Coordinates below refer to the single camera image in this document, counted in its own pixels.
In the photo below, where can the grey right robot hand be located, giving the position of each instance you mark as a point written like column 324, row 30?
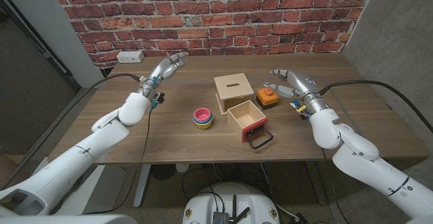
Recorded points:
column 299, row 83

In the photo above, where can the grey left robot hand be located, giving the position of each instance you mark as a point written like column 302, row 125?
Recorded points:
column 162, row 71

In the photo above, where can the light wooden slotted box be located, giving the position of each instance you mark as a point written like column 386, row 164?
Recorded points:
column 233, row 87

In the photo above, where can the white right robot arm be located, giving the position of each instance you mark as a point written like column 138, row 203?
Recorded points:
column 358, row 153

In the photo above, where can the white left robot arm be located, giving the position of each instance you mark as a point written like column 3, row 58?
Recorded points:
column 84, row 153

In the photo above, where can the orange emergency stop button box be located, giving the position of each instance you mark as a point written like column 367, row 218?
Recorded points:
column 267, row 97

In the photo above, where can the white power outlet strip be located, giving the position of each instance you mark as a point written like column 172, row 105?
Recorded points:
column 130, row 57

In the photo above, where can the pink nesting cup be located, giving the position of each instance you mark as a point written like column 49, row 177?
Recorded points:
column 202, row 115

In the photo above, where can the blue nesting cup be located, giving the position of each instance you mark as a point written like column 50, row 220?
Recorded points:
column 203, row 124

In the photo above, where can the yellow nesting cup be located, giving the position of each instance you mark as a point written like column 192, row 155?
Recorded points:
column 203, row 127

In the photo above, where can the red brick printed backdrop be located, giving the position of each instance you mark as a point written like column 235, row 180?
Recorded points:
column 220, row 14

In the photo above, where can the black round floor base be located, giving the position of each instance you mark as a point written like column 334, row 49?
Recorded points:
column 163, row 171

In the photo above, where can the dark table leg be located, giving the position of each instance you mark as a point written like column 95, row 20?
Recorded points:
column 316, row 183

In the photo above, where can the white table leg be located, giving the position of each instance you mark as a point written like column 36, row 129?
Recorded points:
column 142, row 183

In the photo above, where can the white robot torso base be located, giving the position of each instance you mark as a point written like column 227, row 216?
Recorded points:
column 203, row 207

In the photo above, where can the grey computer module with antennas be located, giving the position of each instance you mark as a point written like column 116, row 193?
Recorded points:
column 221, row 217

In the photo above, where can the white robot head rim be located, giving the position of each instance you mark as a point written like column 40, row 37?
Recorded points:
column 67, row 220

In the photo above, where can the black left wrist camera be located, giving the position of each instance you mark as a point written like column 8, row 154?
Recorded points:
column 159, row 98

